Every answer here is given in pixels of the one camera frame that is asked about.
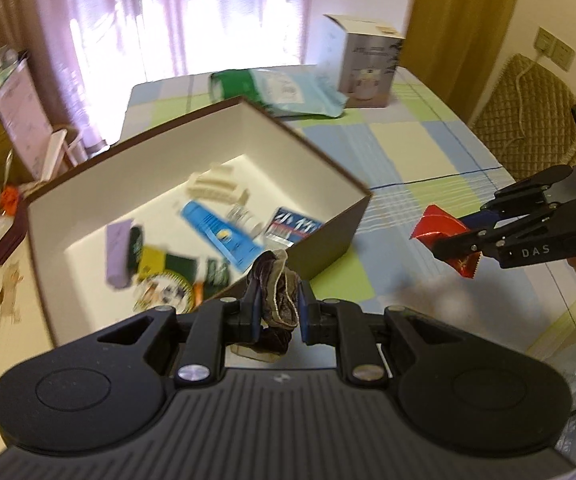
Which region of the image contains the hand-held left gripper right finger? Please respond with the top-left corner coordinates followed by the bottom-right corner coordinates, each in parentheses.
top-left (295, 281), bottom-right (473, 389)

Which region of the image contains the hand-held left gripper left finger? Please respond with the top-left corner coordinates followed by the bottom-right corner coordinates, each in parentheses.
top-left (97, 282), bottom-right (265, 389)

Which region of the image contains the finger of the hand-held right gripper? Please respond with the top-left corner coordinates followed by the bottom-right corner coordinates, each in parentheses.
top-left (430, 204), bottom-right (557, 267)
top-left (460, 164), bottom-right (576, 234)

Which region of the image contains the dark velvet scrunchie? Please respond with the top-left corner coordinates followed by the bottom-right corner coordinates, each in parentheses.
top-left (230, 249), bottom-right (305, 364)

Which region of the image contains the red foil packet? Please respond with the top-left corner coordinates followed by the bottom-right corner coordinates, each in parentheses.
top-left (409, 204), bottom-right (484, 279)

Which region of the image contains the blue tube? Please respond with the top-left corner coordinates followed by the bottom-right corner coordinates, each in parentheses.
top-left (179, 200), bottom-right (265, 272)

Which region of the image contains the blue packet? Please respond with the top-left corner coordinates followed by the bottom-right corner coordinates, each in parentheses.
top-left (262, 206), bottom-right (325, 249)

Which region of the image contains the clear small bottle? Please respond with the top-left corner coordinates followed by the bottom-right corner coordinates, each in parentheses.
top-left (227, 204), bottom-right (259, 237)

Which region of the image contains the white plastic holder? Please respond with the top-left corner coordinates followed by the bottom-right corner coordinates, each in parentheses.
top-left (187, 161), bottom-right (249, 207)

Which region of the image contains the purple tube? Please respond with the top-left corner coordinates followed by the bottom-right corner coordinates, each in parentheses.
top-left (105, 220), bottom-right (135, 292)

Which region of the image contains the brown storage box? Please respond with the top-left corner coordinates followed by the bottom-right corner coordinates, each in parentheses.
top-left (25, 95), bottom-right (373, 349)

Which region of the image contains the checked cloth covered desktop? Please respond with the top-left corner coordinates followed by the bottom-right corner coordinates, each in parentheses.
top-left (118, 62), bottom-right (576, 377)

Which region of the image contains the dark green packet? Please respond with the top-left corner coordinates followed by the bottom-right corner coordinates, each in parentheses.
top-left (202, 257), bottom-right (232, 292)

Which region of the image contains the yellow green packet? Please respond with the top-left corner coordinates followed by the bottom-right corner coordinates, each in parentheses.
top-left (138, 244), bottom-right (169, 282)

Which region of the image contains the white product carton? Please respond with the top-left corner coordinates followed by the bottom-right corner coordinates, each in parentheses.
top-left (315, 14), bottom-right (407, 109)

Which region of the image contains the yellow curtain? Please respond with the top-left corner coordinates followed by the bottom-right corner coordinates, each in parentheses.
top-left (400, 0), bottom-right (527, 122)

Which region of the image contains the green and white pouch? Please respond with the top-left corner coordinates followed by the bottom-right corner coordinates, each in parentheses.
top-left (209, 67), bottom-right (350, 120)

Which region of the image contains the brown tray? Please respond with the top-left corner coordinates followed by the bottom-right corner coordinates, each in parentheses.
top-left (0, 192), bottom-right (32, 269)

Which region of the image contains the pink sheer curtain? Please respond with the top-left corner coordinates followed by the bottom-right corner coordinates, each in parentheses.
top-left (0, 0), bottom-right (321, 128)

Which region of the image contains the pink paper bag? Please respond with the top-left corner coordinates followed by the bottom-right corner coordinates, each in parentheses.
top-left (0, 59), bottom-right (55, 182)

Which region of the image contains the white cable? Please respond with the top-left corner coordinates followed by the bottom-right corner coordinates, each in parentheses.
top-left (514, 54), bottom-right (544, 137)

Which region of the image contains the wall socket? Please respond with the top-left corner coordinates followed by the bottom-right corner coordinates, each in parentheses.
top-left (532, 26), bottom-right (576, 72)

